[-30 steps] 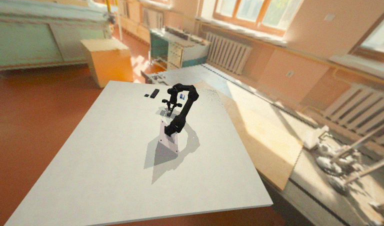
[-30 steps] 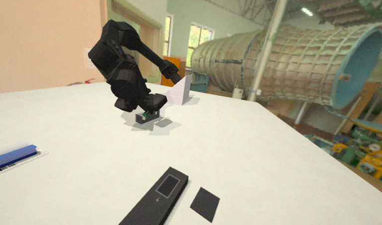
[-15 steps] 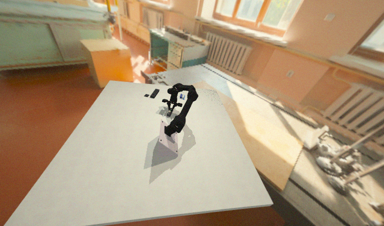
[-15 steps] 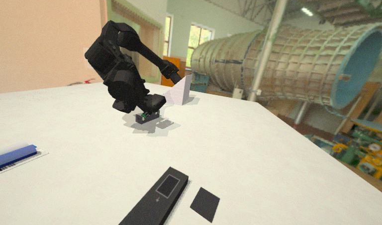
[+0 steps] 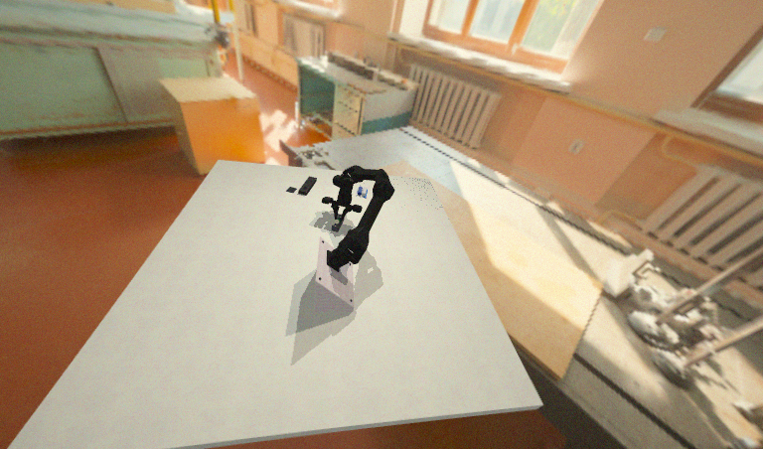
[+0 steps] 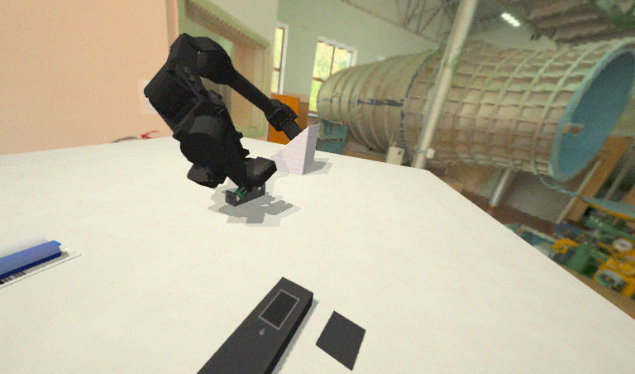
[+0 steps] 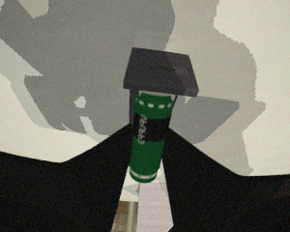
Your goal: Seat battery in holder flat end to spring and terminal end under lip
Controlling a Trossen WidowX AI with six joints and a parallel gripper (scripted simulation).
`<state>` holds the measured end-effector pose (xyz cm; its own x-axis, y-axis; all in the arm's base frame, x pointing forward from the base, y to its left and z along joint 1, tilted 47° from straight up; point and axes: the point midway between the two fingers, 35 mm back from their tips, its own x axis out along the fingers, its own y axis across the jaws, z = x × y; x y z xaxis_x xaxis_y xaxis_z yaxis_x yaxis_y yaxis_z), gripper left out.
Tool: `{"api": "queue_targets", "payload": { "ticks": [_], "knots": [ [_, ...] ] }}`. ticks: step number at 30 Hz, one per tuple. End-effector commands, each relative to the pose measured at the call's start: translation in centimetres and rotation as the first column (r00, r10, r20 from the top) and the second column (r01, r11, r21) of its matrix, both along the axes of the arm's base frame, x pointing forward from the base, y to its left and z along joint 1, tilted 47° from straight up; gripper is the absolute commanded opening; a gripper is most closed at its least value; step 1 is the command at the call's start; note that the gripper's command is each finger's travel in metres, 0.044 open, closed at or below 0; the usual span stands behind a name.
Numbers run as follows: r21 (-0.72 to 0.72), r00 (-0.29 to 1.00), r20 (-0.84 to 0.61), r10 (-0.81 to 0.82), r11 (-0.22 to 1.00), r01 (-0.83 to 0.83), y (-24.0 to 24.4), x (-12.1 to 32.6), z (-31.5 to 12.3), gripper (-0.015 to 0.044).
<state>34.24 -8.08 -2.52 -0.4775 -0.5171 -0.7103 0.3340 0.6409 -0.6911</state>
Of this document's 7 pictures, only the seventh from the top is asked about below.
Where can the green cylindrical battery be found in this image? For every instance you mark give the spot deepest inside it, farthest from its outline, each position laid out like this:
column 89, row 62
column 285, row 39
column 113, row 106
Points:
column 151, row 115

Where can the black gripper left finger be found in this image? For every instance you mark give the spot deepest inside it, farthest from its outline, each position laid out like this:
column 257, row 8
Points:
column 86, row 188

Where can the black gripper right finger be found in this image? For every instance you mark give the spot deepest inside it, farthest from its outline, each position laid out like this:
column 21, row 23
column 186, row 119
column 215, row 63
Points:
column 206, row 196

